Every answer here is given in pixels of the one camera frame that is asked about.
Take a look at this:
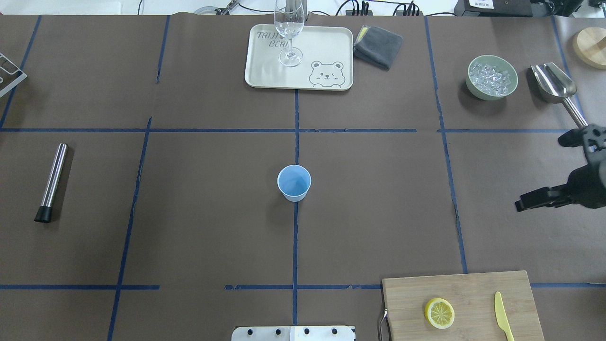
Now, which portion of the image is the green bowl of ice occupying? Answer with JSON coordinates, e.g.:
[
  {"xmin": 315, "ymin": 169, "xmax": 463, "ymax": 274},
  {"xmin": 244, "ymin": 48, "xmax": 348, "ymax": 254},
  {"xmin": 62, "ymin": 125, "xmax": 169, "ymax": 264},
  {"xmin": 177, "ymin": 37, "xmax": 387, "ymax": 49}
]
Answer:
[{"xmin": 465, "ymin": 55, "xmax": 518, "ymax": 100}]

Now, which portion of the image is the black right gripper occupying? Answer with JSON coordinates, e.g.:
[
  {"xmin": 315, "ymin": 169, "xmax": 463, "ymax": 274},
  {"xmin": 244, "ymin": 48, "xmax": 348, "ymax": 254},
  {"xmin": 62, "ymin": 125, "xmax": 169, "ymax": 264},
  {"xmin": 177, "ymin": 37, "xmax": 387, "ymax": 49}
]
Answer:
[{"xmin": 515, "ymin": 125, "xmax": 606, "ymax": 212}]

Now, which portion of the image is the light blue paper cup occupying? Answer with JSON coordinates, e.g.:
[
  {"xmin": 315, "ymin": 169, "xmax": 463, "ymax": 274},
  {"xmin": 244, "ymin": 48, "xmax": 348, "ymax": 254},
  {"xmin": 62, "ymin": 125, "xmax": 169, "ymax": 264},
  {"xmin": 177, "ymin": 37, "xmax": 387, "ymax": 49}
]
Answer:
[{"xmin": 276, "ymin": 165, "xmax": 312, "ymax": 202}]

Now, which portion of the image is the bamboo cutting board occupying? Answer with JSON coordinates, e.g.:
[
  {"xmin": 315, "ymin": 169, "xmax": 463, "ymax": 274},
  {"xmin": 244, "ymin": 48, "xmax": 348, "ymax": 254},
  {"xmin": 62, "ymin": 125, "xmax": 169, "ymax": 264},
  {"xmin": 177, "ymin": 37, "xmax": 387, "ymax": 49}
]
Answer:
[{"xmin": 382, "ymin": 270, "xmax": 544, "ymax": 341}]

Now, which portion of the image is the cream bear print tray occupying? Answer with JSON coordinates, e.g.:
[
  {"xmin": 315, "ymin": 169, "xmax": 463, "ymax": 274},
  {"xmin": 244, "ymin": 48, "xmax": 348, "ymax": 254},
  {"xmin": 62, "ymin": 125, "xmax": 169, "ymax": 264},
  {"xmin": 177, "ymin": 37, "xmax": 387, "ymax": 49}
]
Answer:
[{"xmin": 244, "ymin": 24, "xmax": 354, "ymax": 91}]

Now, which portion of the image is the white wire cup rack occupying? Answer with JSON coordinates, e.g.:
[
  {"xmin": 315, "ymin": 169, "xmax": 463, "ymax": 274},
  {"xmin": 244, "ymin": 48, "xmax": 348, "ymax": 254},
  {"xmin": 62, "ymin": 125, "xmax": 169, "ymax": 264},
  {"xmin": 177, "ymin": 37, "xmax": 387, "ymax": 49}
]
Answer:
[{"xmin": 0, "ymin": 53, "xmax": 27, "ymax": 97}]

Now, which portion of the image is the yellow lemon slice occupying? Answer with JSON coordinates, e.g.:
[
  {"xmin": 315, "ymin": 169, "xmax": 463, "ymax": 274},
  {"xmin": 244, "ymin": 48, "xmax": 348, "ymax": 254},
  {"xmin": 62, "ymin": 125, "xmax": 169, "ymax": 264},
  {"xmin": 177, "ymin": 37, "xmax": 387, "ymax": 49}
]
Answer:
[{"xmin": 424, "ymin": 297, "xmax": 455, "ymax": 330}]

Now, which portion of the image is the round wooden stand base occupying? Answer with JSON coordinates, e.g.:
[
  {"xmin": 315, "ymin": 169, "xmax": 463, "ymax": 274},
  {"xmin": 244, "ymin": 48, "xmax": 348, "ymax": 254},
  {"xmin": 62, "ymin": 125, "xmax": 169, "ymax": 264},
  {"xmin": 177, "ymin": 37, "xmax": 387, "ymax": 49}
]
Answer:
[{"xmin": 573, "ymin": 27, "xmax": 606, "ymax": 70}]

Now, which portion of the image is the steel muddler black tip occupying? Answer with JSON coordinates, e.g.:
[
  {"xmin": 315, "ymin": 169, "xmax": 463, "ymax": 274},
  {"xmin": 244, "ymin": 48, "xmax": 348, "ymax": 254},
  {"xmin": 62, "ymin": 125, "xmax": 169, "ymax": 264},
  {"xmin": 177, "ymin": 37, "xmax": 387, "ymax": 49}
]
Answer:
[{"xmin": 34, "ymin": 143, "xmax": 69, "ymax": 224}]

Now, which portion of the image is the clear wine glass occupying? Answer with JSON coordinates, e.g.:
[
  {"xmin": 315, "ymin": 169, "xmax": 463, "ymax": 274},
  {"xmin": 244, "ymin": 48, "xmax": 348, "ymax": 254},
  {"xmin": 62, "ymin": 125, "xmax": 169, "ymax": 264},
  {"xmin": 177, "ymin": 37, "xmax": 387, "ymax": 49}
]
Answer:
[{"xmin": 274, "ymin": 0, "xmax": 305, "ymax": 67}]

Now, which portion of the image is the dark grey folded cloth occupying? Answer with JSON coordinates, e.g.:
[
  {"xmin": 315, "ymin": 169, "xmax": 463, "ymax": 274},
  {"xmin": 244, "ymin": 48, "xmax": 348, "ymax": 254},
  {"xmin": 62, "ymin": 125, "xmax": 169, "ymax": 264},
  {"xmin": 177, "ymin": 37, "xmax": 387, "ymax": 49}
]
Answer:
[{"xmin": 353, "ymin": 25, "xmax": 403, "ymax": 71}]

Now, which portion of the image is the yellow plastic knife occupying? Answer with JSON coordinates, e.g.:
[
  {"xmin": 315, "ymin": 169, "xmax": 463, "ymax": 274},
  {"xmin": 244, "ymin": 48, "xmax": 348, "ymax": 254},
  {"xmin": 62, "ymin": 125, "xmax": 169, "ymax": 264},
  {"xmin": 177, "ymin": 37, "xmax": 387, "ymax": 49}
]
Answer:
[{"xmin": 494, "ymin": 291, "xmax": 515, "ymax": 341}]

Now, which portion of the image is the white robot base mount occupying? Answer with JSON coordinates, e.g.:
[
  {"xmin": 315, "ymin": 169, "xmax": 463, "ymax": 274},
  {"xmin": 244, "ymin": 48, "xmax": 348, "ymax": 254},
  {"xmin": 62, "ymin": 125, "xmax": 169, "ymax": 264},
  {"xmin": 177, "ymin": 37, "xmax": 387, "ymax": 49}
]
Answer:
[{"xmin": 231, "ymin": 325, "xmax": 356, "ymax": 341}]

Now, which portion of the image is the stainless steel ice scoop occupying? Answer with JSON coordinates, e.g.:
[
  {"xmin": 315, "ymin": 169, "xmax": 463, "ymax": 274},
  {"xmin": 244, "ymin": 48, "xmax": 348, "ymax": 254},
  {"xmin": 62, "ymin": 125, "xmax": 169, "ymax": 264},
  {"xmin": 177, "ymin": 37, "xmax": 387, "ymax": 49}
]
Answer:
[{"xmin": 530, "ymin": 62, "xmax": 588, "ymax": 128}]

